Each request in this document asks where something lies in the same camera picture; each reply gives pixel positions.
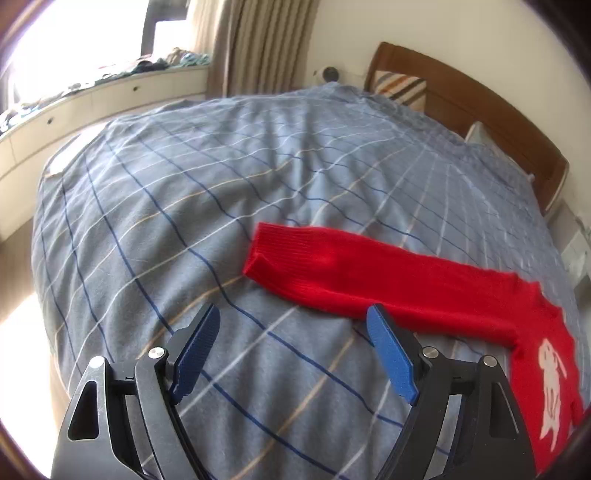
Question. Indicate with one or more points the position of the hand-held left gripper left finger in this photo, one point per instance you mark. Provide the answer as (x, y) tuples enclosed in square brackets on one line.
[(198, 344)]

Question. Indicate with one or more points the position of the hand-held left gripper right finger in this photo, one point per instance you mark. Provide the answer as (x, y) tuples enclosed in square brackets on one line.
[(390, 350)]

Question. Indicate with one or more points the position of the red knit sweater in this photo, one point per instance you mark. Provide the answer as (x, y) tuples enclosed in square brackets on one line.
[(369, 272)]

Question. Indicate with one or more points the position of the pile of clothes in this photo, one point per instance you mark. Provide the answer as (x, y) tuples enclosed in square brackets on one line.
[(152, 65)]

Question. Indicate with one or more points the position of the blue plaid duvet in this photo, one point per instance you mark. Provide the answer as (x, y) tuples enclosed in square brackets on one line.
[(231, 184)]

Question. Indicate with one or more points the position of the white pillow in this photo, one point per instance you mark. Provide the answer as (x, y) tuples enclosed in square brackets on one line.
[(485, 136)]

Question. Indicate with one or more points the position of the cream window bench cabinet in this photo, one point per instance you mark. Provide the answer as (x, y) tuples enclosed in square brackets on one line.
[(92, 106)]

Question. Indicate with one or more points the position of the striped pillow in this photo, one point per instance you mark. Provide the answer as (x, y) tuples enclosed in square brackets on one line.
[(401, 90)]

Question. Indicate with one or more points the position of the wooden headboard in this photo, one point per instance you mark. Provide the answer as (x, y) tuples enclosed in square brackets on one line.
[(461, 92)]

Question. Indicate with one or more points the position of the white round device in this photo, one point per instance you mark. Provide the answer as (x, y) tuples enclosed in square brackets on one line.
[(330, 74)]

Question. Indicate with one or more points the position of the beige curtain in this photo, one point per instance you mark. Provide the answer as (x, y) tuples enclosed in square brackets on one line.
[(258, 46)]

